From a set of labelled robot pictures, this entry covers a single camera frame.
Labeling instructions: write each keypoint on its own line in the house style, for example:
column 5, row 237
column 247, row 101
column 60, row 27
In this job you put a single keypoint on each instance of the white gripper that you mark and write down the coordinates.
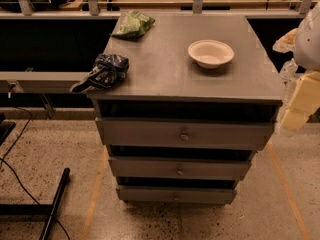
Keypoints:
column 308, row 45

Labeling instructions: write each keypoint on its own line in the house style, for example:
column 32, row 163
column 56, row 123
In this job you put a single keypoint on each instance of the white paper bowl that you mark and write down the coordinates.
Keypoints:
column 210, row 54

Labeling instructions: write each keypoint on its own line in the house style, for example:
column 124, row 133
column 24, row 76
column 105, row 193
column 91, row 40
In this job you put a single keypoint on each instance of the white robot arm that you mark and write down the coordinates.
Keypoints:
column 304, row 42

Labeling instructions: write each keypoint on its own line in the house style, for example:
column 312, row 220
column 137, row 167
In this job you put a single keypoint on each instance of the green chip bag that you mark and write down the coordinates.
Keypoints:
column 134, row 25

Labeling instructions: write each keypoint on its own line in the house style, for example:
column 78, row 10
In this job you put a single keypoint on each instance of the clear plastic bottle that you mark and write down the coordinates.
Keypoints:
column 288, row 70

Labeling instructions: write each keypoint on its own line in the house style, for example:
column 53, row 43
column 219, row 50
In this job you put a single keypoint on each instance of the top grey drawer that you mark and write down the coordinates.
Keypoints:
column 183, row 134

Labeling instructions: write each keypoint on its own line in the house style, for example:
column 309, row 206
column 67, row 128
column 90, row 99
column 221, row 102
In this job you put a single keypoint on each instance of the grey drawer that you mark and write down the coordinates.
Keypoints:
column 178, row 195
column 183, row 134
column 143, row 167

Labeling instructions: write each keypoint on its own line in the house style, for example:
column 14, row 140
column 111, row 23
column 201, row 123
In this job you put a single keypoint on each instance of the grey drawer cabinet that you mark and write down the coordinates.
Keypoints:
column 165, row 83

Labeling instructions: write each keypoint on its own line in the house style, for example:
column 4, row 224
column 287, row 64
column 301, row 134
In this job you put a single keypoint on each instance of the middle grey drawer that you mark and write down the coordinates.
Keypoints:
column 143, row 167

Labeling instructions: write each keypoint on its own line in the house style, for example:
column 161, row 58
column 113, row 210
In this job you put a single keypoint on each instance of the bottom grey drawer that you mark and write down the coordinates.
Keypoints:
column 178, row 195

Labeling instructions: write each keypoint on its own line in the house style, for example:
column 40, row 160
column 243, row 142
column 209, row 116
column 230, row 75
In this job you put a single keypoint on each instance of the black metal stand leg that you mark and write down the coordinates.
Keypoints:
column 48, row 212

